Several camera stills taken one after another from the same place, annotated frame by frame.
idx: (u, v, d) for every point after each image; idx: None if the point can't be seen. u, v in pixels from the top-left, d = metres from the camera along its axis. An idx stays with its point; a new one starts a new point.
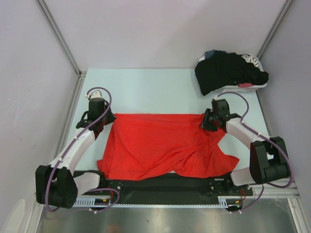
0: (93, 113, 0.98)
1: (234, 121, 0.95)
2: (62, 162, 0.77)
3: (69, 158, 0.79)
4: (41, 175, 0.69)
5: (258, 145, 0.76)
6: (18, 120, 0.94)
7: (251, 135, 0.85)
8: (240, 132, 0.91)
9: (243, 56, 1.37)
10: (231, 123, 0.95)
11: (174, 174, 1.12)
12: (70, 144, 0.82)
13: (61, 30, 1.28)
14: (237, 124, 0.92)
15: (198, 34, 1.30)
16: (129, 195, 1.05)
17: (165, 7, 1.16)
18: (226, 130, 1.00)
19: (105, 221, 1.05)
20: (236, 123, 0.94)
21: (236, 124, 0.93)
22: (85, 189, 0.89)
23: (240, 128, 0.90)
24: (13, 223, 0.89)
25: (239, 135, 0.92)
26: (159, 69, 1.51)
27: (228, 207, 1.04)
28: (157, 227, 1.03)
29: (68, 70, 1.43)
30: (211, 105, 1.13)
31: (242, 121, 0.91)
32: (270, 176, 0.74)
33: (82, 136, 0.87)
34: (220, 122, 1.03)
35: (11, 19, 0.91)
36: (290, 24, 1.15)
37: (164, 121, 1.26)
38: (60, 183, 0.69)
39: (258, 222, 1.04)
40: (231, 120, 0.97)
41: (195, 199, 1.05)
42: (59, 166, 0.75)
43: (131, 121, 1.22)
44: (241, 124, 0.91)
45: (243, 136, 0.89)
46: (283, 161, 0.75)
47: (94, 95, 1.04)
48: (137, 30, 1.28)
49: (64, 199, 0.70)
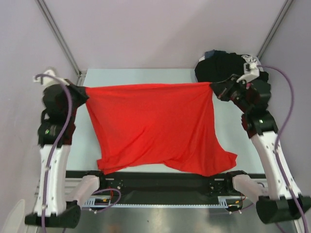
0: (53, 112, 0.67)
1: (268, 140, 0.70)
2: (47, 207, 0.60)
3: (52, 198, 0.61)
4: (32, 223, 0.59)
5: (282, 207, 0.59)
6: (18, 120, 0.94)
7: (279, 180, 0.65)
8: (265, 160, 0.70)
9: (243, 56, 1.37)
10: (262, 141, 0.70)
11: (174, 174, 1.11)
12: (44, 180, 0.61)
13: (61, 30, 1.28)
14: (267, 153, 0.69)
15: (198, 34, 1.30)
16: (129, 195, 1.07)
17: (166, 6, 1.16)
18: (250, 136, 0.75)
19: (105, 221, 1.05)
20: (269, 146, 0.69)
21: (266, 152, 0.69)
22: (87, 194, 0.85)
23: (269, 160, 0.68)
24: (13, 223, 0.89)
25: (262, 158, 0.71)
26: (159, 69, 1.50)
27: (228, 207, 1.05)
28: (157, 227, 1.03)
29: (68, 70, 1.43)
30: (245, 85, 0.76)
31: (277, 150, 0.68)
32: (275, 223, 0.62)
33: (53, 163, 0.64)
34: (248, 122, 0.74)
35: (12, 20, 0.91)
36: (290, 24, 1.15)
37: (163, 98, 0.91)
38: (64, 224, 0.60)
39: (258, 221, 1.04)
40: (265, 135, 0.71)
41: (195, 200, 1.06)
42: (46, 212, 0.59)
43: (114, 95, 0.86)
44: (272, 154, 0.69)
45: (266, 165, 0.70)
46: (297, 215, 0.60)
47: (46, 81, 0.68)
48: (137, 30, 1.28)
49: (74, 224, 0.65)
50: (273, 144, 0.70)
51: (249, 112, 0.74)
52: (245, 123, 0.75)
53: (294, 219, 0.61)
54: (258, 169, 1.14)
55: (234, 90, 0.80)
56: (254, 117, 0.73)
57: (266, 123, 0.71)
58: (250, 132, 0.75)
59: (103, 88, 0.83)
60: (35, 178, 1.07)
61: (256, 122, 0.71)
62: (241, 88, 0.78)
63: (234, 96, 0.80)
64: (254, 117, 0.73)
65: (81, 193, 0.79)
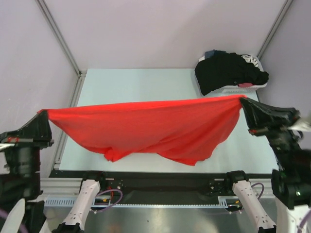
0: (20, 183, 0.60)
1: (296, 213, 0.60)
2: None
3: None
4: None
5: None
6: (18, 120, 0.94)
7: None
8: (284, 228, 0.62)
9: (243, 56, 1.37)
10: (289, 213, 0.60)
11: (173, 174, 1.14)
12: None
13: (61, 29, 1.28)
14: (291, 226, 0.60)
15: (198, 35, 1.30)
16: (129, 195, 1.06)
17: (166, 6, 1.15)
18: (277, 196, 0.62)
19: (104, 221, 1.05)
20: (295, 221, 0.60)
21: (288, 223, 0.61)
22: (89, 205, 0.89)
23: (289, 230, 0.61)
24: None
25: (281, 222, 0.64)
26: (160, 69, 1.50)
27: (228, 207, 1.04)
28: (157, 227, 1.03)
29: (68, 70, 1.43)
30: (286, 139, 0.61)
31: (302, 227, 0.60)
32: None
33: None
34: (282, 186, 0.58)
35: (12, 19, 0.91)
36: (290, 24, 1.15)
37: (151, 117, 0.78)
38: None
39: None
40: (296, 208, 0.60)
41: (195, 199, 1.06)
42: None
43: (84, 117, 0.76)
44: (296, 228, 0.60)
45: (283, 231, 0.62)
46: None
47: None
48: (137, 30, 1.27)
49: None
50: (302, 219, 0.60)
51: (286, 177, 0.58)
52: (276, 185, 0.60)
53: None
54: (258, 169, 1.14)
55: (280, 136, 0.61)
56: (290, 183, 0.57)
57: (305, 195, 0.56)
58: (280, 197, 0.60)
59: (63, 110, 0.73)
60: None
61: (291, 189, 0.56)
62: (288, 140, 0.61)
63: (277, 142, 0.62)
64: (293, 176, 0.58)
65: (82, 212, 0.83)
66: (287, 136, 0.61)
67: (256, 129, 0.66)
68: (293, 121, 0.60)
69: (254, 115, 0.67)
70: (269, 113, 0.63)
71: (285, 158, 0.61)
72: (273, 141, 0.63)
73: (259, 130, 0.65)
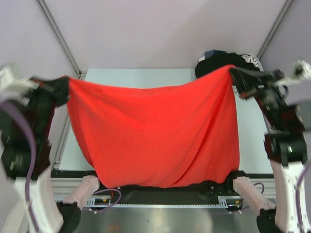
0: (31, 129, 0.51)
1: (291, 170, 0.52)
2: None
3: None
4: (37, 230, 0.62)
5: None
6: None
7: (292, 216, 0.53)
8: (283, 195, 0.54)
9: (243, 56, 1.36)
10: (284, 172, 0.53)
11: None
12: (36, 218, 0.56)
13: (61, 29, 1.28)
14: (287, 188, 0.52)
15: (198, 34, 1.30)
16: (129, 195, 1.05)
17: (166, 6, 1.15)
18: (271, 156, 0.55)
19: (105, 221, 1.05)
20: (291, 180, 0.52)
21: (285, 187, 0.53)
22: (87, 193, 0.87)
23: (287, 195, 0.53)
24: None
25: (279, 186, 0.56)
26: (159, 69, 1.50)
27: (228, 207, 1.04)
28: (157, 226, 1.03)
29: (67, 70, 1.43)
30: (273, 93, 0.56)
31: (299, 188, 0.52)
32: None
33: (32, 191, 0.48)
34: (272, 145, 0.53)
35: (12, 19, 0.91)
36: (291, 24, 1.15)
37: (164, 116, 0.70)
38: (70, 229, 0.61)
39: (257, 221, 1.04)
40: (290, 166, 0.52)
41: (195, 199, 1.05)
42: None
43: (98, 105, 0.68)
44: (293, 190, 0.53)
45: (281, 195, 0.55)
46: None
47: (3, 83, 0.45)
48: (137, 30, 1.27)
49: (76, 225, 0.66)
50: (298, 178, 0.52)
51: (276, 135, 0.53)
52: (267, 144, 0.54)
53: None
54: (258, 169, 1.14)
55: (267, 93, 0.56)
56: (283, 140, 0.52)
57: (297, 151, 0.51)
58: (272, 156, 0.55)
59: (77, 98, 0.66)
60: None
61: (283, 146, 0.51)
62: (276, 96, 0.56)
63: (266, 101, 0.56)
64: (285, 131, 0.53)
65: (81, 195, 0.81)
66: (273, 91, 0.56)
67: (246, 92, 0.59)
68: (278, 77, 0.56)
69: (243, 81, 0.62)
70: (256, 74, 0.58)
71: (274, 117, 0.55)
72: (261, 101, 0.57)
73: (249, 92, 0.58)
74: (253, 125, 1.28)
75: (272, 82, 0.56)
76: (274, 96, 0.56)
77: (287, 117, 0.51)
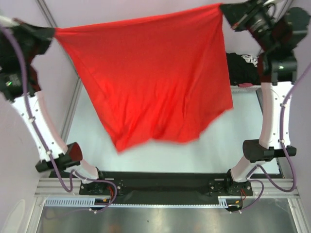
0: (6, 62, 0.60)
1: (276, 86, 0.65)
2: (52, 151, 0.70)
3: (52, 142, 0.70)
4: (44, 168, 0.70)
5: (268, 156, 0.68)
6: (18, 120, 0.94)
7: (274, 131, 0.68)
8: (269, 111, 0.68)
9: (243, 56, 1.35)
10: (272, 90, 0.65)
11: (174, 174, 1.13)
12: (39, 134, 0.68)
13: None
14: (274, 104, 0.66)
15: None
16: (129, 195, 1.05)
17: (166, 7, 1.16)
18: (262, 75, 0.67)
19: (105, 221, 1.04)
20: (278, 99, 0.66)
21: (272, 103, 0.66)
22: (88, 170, 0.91)
23: (273, 111, 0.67)
24: (13, 223, 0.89)
25: (265, 102, 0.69)
26: None
27: (227, 207, 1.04)
28: (157, 227, 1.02)
29: (68, 70, 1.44)
30: (262, 17, 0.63)
31: (284, 104, 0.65)
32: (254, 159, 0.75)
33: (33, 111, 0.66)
34: (265, 64, 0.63)
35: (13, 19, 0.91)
36: None
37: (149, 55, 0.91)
38: (75, 156, 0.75)
39: (258, 222, 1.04)
40: (278, 84, 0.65)
41: (195, 199, 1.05)
42: (54, 155, 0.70)
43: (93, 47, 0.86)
44: (278, 106, 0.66)
45: (267, 111, 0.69)
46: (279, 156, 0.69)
47: None
48: None
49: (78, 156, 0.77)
50: (284, 96, 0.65)
51: (269, 52, 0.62)
52: (260, 63, 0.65)
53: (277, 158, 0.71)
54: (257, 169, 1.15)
55: (258, 18, 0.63)
56: (274, 59, 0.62)
57: (285, 68, 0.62)
58: (264, 76, 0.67)
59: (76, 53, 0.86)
60: (34, 178, 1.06)
61: (275, 64, 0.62)
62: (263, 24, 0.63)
63: (257, 25, 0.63)
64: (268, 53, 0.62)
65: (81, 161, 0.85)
66: (263, 16, 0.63)
67: (237, 22, 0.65)
68: None
69: (233, 12, 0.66)
70: (245, 2, 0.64)
71: (266, 38, 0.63)
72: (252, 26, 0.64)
73: (240, 20, 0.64)
74: (253, 126, 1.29)
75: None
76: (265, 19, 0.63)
77: (276, 35, 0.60)
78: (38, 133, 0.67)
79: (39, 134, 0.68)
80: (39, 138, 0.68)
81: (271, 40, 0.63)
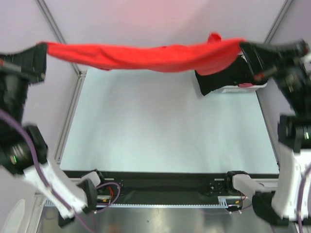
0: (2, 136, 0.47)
1: (303, 158, 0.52)
2: (74, 208, 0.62)
3: (74, 199, 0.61)
4: (65, 223, 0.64)
5: (281, 223, 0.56)
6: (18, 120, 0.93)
7: (291, 201, 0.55)
8: (286, 179, 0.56)
9: (243, 56, 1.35)
10: (294, 158, 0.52)
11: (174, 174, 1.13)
12: (59, 199, 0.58)
13: (61, 28, 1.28)
14: (293, 172, 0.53)
15: (198, 34, 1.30)
16: (129, 195, 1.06)
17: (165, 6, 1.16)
18: (281, 137, 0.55)
19: (106, 221, 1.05)
20: (299, 168, 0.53)
21: (292, 173, 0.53)
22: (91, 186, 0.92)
23: (291, 180, 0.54)
24: (14, 223, 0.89)
25: (285, 167, 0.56)
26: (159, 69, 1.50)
27: (228, 207, 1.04)
28: (157, 227, 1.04)
29: (68, 70, 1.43)
30: (300, 73, 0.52)
31: (307, 174, 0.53)
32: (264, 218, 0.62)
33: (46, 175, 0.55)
34: (286, 125, 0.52)
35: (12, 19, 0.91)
36: (291, 23, 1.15)
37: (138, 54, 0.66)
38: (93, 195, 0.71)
39: (258, 222, 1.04)
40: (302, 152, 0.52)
41: (195, 199, 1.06)
42: (76, 209, 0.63)
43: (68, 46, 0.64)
44: (299, 174, 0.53)
45: (284, 176, 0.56)
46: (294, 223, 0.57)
47: None
48: (137, 30, 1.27)
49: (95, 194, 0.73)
50: (306, 166, 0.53)
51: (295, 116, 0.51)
52: (282, 124, 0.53)
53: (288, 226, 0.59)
54: (257, 169, 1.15)
55: (290, 73, 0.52)
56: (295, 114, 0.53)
57: None
58: (284, 140, 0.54)
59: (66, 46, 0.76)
60: None
61: (300, 130, 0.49)
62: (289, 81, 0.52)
63: (289, 82, 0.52)
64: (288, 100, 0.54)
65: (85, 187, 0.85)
66: (299, 72, 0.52)
67: (263, 72, 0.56)
68: (304, 52, 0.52)
69: (259, 59, 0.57)
70: (278, 50, 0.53)
71: (296, 97, 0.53)
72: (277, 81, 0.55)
73: (267, 72, 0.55)
74: (253, 126, 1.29)
75: (299, 58, 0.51)
76: (299, 77, 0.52)
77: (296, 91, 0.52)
78: (57, 197, 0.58)
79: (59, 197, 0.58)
80: (60, 201, 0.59)
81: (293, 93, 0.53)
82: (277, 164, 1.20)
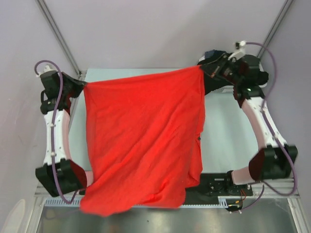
0: (51, 91, 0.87)
1: (254, 102, 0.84)
2: (56, 155, 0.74)
3: (60, 148, 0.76)
4: (42, 175, 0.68)
5: (268, 151, 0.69)
6: (18, 120, 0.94)
7: (266, 132, 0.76)
8: (254, 120, 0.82)
9: None
10: (250, 103, 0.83)
11: None
12: (52, 137, 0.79)
13: (61, 30, 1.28)
14: (255, 111, 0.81)
15: (197, 34, 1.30)
16: None
17: (166, 7, 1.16)
18: (241, 106, 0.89)
19: (105, 221, 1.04)
20: (256, 108, 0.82)
21: (254, 111, 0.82)
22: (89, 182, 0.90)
23: (258, 119, 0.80)
24: (13, 223, 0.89)
25: (253, 123, 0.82)
26: (160, 69, 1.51)
27: (228, 207, 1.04)
28: (157, 227, 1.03)
29: (68, 70, 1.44)
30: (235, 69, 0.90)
31: (263, 108, 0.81)
32: (267, 176, 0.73)
33: (57, 121, 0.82)
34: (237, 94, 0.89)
35: (12, 21, 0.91)
36: (291, 24, 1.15)
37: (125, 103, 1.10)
38: (69, 175, 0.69)
39: (258, 223, 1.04)
40: (251, 99, 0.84)
41: (196, 199, 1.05)
42: (56, 159, 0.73)
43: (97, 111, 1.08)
44: (259, 113, 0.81)
45: (255, 125, 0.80)
46: (288, 168, 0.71)
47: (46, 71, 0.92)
48: (137, 31, 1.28)
49: (74, 176, 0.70)
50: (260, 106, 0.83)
51: (238, 84, 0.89)
52: (236, 93, 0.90)
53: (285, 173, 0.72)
54: None
55: (226, 68, 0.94)
56: (243, 88, 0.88)
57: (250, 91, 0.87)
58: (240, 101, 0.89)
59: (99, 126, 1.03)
60: (35, 178, 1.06)
61: (244, 91, 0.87)
62: (230, 63, 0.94)
63: (227, 72, 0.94)
64: (245, 90, 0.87)
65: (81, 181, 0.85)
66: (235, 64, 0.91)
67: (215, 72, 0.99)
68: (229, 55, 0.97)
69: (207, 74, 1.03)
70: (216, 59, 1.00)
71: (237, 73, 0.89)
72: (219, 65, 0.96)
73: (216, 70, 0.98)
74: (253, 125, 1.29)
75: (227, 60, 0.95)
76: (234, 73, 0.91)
77: (245, 72, 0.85)
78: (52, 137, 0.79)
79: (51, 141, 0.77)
80: (51, 143, 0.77)
81: (237, 74, 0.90)
82: None
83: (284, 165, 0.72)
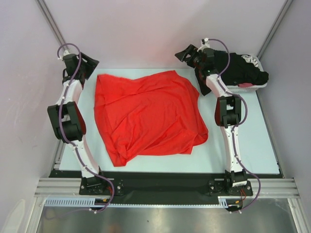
0: (70, 70, 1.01)
1: (213, 76, 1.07)
2: (65, 100, 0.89)
3: (70, 97, 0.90)
4: (52, 110, 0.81)
5: (222, 98, 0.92)
6: (18, 120, 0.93)
7: (221, 90, 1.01)
8: (214, 87, 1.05)
9: (243, 56, 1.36)
10: (209, 78, 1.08)
11: (174, 174, 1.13)
12: (65, 90, 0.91)
13: (61, 30, 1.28)
14: (213, 81, 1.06)
15: (198, 34, 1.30)
16: (129, 195, 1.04)
17: (165, 6, 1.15)
18: (205, 83, 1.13)
19: (105, 221, 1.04)
20: (214, 79, 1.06)
21: (212, 80, 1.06)
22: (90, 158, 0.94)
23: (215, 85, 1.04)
24: (13, 223, 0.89)
25: (213, 89, 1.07)
26: (161, 69, 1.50)
27: (227, 207, 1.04)
28: (157, 227, 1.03)
29: None
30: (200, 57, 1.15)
31: (218, 78, 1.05)
32: (226, 121, 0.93)
33: (73, 84, 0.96)
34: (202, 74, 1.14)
35: (13, 20, 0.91)
36: (291, 24, 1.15)
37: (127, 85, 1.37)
38: (71, 115, 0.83)
39: (257, 222, 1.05)
40: (211, 75, 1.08)
41: (196, 200, 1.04)
42: (64, 102, 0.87)
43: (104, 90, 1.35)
44: (216, 82, 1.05)
45: (215, 90, 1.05)
46: (237, 111, 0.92)
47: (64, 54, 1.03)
48: (137, 31, 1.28)
49: (75, 116, 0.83)
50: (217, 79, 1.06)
51: (202, 68, 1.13)
52: (201, 74, 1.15)
53: (237, 114, 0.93)
54: (255, 169, 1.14)
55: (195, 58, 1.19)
56: (205, 70, 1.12)
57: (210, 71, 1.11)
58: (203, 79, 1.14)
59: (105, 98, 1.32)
60: (34, 178, 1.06)
61: (205, 72, 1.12)
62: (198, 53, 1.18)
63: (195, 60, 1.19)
64: (206, 72, 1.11)
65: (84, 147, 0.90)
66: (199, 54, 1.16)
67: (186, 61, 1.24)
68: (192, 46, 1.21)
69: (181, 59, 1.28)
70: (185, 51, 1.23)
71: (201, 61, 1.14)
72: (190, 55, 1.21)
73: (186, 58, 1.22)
74: (252, 126, 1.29)
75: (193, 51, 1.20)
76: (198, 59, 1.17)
77: (205, 59, 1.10)
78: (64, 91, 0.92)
79: (63, 92, 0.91)
80: (64, 92, 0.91)
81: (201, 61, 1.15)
82: (277, 164, 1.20)
83: (235, 110, 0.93)
